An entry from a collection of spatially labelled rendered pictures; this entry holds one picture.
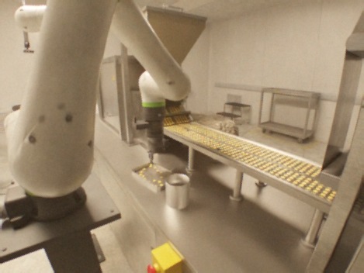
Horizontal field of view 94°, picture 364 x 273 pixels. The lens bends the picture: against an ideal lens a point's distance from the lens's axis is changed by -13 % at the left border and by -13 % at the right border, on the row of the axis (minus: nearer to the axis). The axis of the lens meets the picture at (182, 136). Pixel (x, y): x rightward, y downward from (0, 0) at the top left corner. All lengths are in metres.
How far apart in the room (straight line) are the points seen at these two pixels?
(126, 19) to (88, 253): 0.63
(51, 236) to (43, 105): 0.29
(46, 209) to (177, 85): 0.49
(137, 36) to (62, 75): 0.30
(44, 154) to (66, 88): 0.09
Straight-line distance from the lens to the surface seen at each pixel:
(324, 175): 0.52
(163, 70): 0.60
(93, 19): 0.33
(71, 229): 0.50
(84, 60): 0.31
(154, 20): 0.99
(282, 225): 0.69
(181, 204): 0.67
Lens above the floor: 1.23
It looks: 18 degrees down
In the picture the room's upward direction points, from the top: straight up
